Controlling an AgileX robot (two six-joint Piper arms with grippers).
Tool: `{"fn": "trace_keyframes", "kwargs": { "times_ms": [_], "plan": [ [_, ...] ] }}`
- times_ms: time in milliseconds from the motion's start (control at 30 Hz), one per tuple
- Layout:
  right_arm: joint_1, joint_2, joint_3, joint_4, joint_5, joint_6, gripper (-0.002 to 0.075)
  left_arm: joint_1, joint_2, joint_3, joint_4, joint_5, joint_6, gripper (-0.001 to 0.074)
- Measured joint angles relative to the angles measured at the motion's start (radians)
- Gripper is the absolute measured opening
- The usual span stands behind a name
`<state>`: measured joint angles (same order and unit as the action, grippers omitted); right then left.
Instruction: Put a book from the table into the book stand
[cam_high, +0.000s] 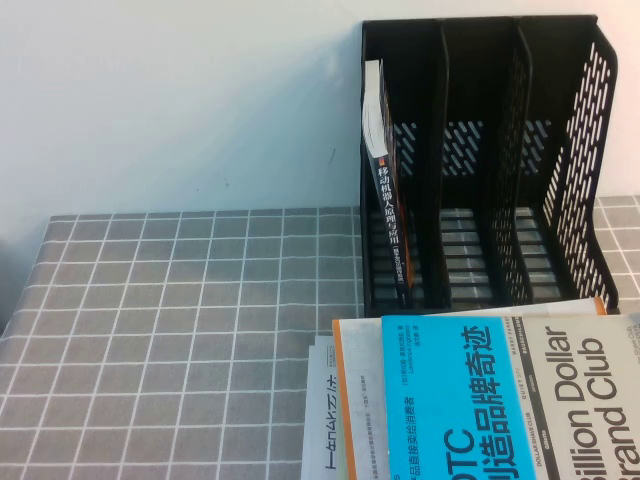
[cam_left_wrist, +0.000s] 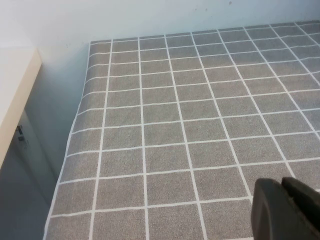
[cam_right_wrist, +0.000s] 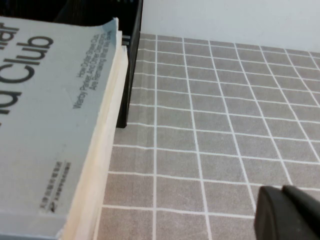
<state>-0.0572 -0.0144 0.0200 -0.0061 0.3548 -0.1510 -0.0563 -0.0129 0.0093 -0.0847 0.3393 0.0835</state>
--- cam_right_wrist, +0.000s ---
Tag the white Brand Club book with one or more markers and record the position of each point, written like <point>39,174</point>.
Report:
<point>50,112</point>

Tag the black perforated book stand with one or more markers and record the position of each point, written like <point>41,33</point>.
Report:
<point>132,62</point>

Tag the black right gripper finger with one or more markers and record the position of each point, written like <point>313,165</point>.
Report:
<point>287,215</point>

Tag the grey checkered tablecloth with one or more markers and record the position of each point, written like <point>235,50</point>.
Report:
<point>212,125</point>

